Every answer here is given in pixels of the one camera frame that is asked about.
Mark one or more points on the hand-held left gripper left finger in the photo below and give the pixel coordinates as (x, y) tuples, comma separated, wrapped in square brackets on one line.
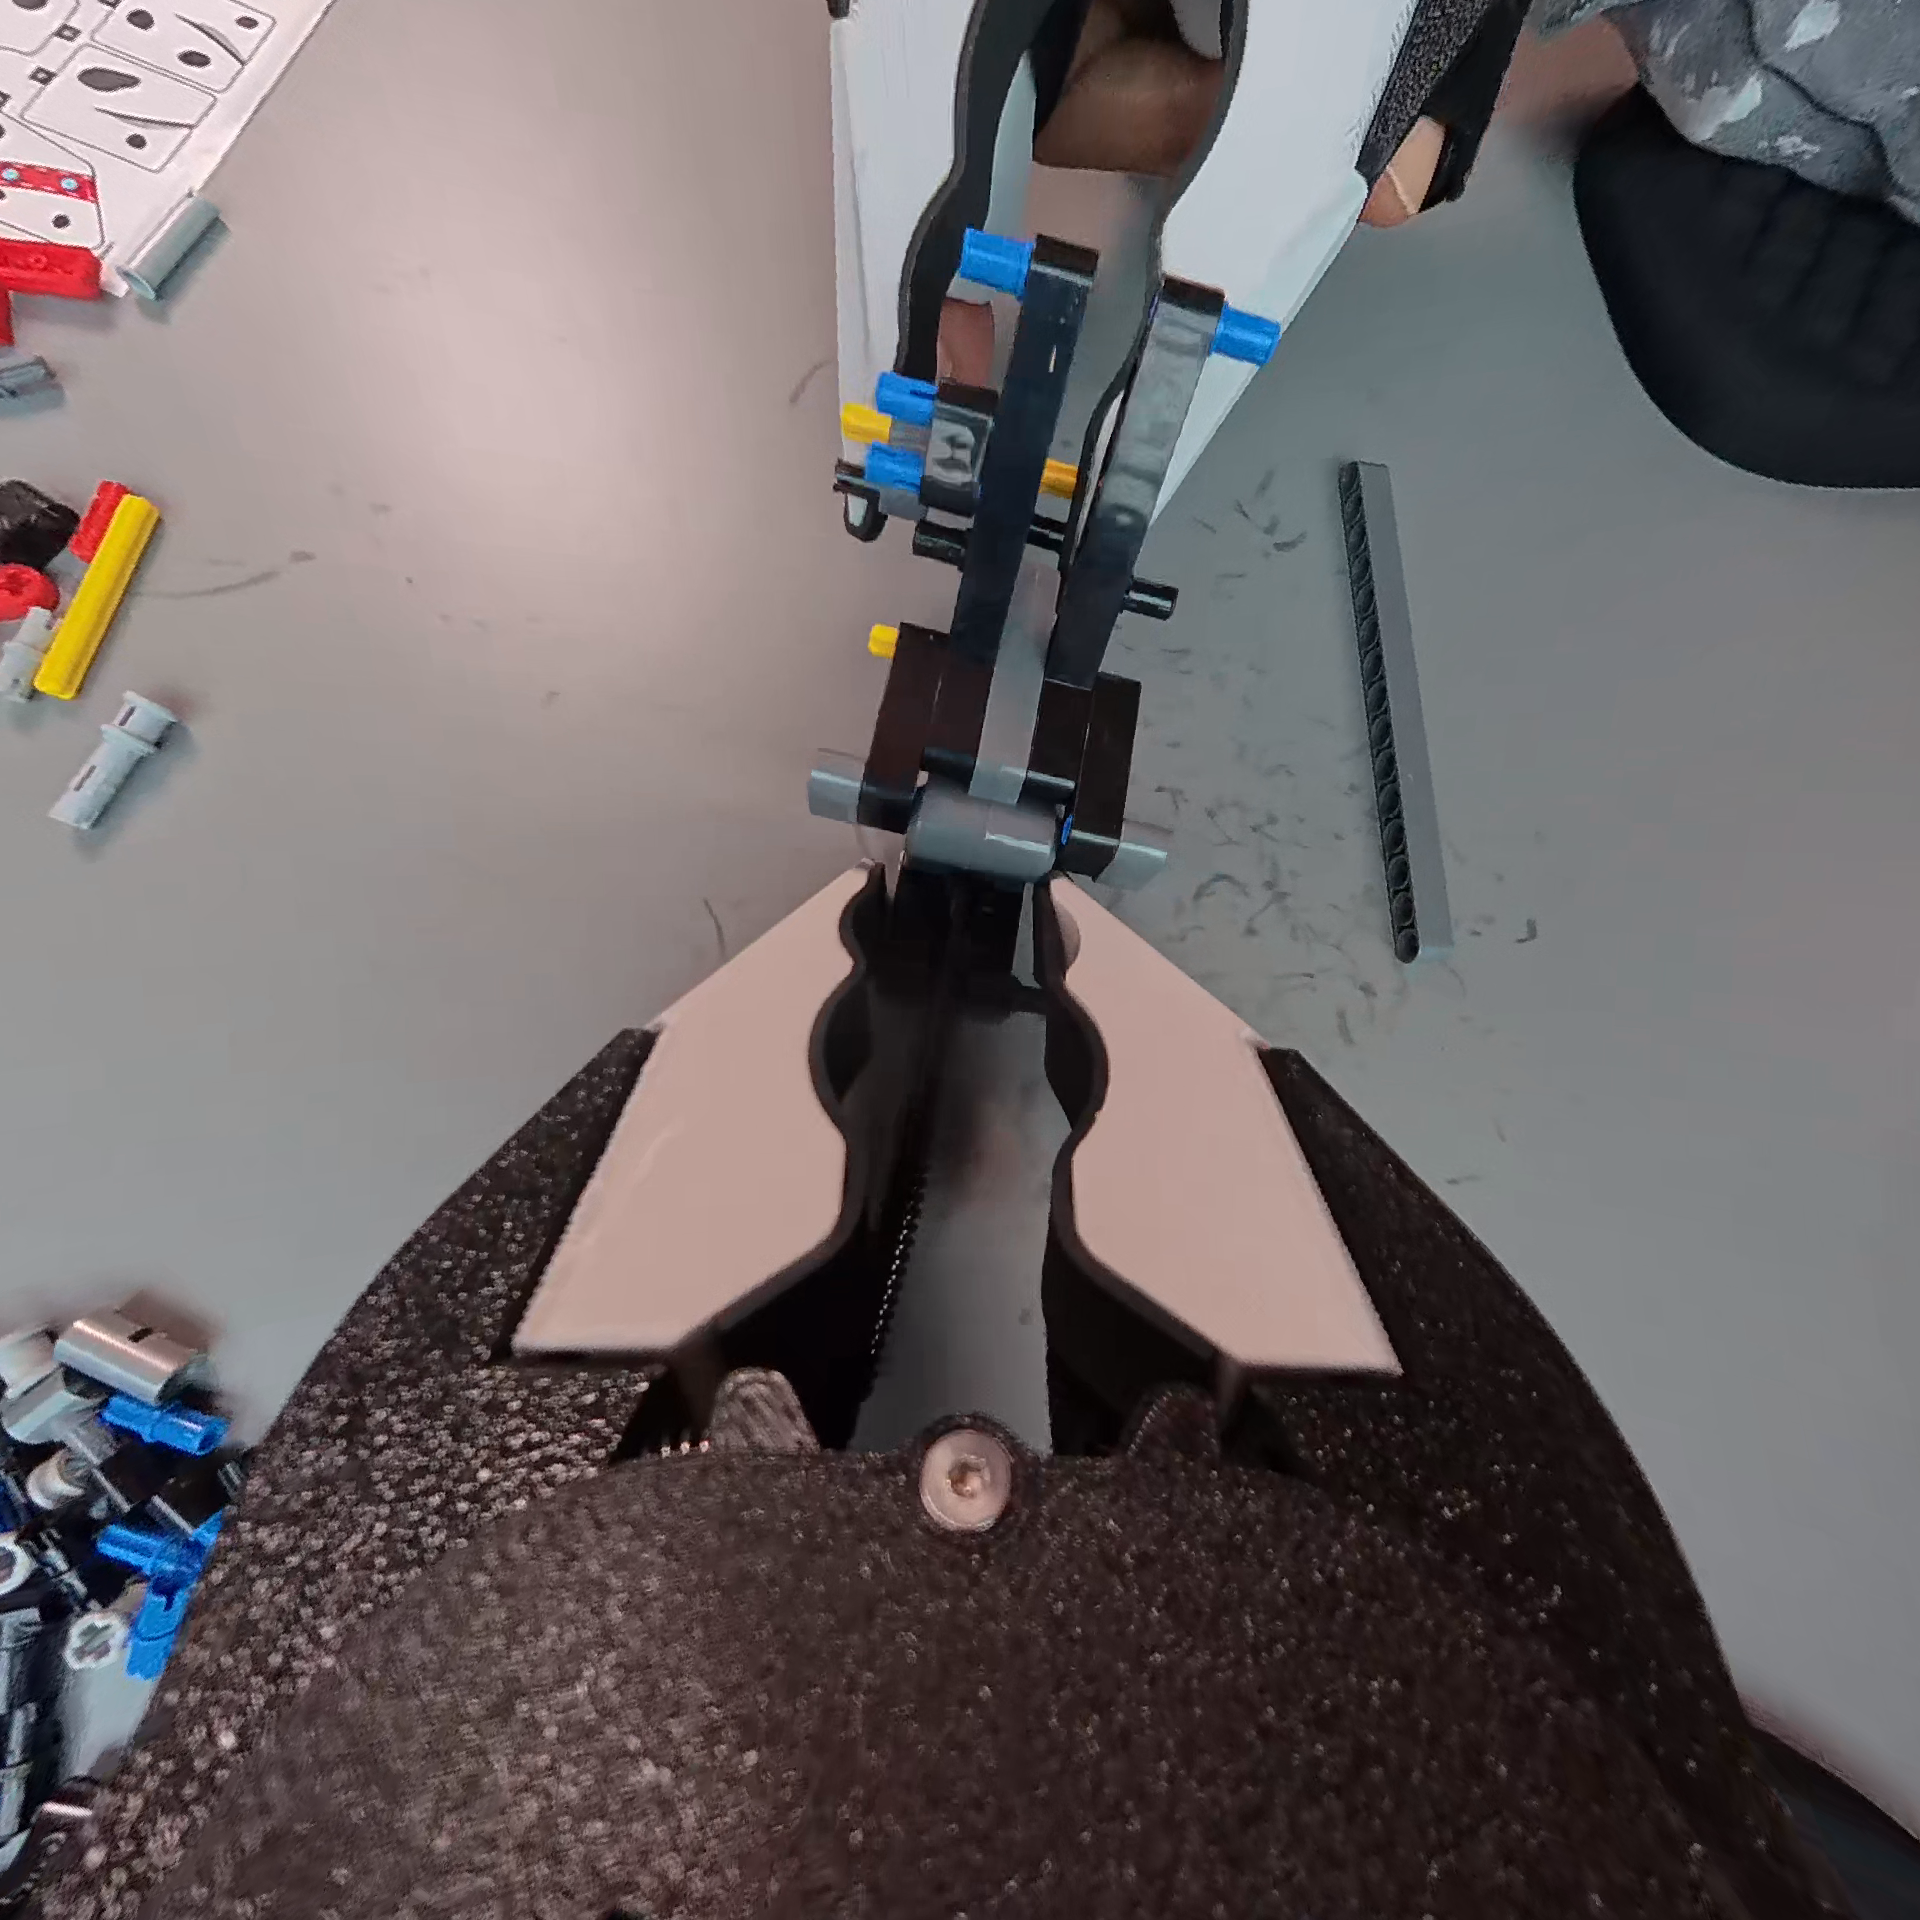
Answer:
[(690, 1184)]

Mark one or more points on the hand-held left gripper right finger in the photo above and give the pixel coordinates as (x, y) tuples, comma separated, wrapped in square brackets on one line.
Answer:
[(1214, 1200)]

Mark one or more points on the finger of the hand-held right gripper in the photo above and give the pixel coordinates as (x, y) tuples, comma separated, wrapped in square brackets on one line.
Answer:
[(1305, 150), (886, 150)]

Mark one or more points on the grey black toy brick assembly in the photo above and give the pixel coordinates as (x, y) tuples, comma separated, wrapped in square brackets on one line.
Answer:
[(1020, 525)]

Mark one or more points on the person's right forearm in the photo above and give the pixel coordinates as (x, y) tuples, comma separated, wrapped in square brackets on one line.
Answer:
[(1769, 75)]

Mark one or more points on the person's right hand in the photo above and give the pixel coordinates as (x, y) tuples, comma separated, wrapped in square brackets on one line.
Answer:
[(1126, 90)]

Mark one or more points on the long grey toy beam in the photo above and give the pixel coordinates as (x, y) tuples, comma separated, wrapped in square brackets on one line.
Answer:
[(1394, 704)]

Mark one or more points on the pile of blue black pins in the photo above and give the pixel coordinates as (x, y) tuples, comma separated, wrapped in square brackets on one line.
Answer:
[(90, 1455)]

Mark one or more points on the grey axle pin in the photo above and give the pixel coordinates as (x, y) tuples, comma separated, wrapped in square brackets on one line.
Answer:
[(113, 762)]

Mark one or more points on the sticker sheet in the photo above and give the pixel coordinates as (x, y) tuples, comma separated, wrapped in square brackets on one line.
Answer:
[(149, 90)]

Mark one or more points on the yellow toy axle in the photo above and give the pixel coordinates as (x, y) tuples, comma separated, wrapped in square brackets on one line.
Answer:
[(98, 599)]

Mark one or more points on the pile of red white pieces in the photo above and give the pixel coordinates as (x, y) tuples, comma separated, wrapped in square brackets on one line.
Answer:
[(44, 277)]

